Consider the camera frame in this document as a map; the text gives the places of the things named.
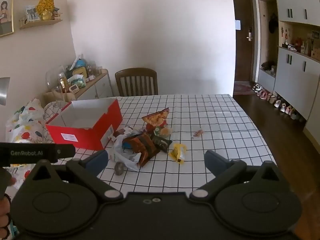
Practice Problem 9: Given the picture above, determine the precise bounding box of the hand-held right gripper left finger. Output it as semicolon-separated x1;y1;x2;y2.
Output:
24;150;125;203

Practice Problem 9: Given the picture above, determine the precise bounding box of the group of clear jars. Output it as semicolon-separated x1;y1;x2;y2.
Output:
86;61;103;75

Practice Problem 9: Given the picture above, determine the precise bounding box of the white plastic bag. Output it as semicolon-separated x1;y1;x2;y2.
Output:
112;126;150;172

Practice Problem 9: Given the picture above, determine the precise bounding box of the wooden wall shelf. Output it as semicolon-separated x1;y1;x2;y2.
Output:
19;18;63;30

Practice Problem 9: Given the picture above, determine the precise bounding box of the brown white snack packet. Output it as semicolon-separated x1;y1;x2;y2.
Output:
110;128;132;141

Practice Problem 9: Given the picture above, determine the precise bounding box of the clear glass dome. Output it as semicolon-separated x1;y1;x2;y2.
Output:
45;65;66;91

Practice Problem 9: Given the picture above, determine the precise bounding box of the grey tall cabinet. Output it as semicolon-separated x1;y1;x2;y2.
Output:
254;0;320;153

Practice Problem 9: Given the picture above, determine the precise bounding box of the clear packet yellow snack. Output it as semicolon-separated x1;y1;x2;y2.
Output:
154;126;173;139

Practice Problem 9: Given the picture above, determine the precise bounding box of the dark green snack packet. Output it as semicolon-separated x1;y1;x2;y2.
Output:
152;135;173;153

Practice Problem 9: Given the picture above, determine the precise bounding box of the yellow square box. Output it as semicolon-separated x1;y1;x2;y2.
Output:
72;66;88;80

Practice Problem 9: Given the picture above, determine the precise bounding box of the red cardboard box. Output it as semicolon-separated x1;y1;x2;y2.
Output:
45;99;123;151

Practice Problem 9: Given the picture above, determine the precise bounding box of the group of shelf ornaments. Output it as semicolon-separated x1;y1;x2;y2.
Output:
279;27;320;60

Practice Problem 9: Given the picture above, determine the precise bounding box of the brown wooden door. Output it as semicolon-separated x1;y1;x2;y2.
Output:
231;0;258;83

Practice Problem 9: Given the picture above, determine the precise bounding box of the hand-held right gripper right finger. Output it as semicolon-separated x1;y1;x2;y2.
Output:
189;150;295;202

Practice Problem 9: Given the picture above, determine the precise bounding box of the small grey round snack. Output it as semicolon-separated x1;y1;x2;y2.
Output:
114;162;125;176

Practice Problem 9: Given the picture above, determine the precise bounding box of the brown cardboard box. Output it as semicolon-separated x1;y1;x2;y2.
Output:
44;89;77;103

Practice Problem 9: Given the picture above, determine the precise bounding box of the patterned door mat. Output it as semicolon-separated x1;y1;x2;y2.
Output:
233;81;256;96

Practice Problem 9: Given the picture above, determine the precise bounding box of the white wooden sideboard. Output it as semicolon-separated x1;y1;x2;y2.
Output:
72;69;113;101

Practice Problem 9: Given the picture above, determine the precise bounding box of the red potato chip bag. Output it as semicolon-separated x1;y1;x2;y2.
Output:
142;107;170;131

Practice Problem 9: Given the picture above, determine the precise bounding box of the large framed wall poster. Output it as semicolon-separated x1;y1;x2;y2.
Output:
0;0;15;38

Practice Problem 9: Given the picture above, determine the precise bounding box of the green white tissue pack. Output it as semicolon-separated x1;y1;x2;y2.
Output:
67;76;87;88

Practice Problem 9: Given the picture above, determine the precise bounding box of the orange drink bottle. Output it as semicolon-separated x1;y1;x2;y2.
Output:
58;72;70;93

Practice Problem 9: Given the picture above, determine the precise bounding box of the person's left hand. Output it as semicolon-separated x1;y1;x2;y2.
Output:
0;176;13;233

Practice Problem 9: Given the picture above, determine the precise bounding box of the brown wooden chair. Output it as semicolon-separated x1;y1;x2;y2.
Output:
115;68;158;97

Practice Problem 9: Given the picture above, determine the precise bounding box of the yellow flower bouquet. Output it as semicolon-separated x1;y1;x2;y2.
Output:
36;0;56;20

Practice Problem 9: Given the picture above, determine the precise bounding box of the balloon print cloth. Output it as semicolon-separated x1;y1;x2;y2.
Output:
4;97;54;189

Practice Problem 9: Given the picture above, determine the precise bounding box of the grey metal object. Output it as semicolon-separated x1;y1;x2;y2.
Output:
0;77;11;105

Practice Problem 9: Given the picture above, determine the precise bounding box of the black checked white tablecloth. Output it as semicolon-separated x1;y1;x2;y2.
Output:
44;94;278;193

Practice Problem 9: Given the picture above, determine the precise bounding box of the row of shoes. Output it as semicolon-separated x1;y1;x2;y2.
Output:
251;81;307;123

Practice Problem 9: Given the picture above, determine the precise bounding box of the brown orange snack packet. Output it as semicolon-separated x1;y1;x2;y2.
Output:
122;132;163;167

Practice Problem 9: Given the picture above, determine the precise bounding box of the small photo frame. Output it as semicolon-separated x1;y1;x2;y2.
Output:
25;5;41;22

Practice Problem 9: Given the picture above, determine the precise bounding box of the dark hanging bag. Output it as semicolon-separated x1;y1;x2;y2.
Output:
268;14;279;34

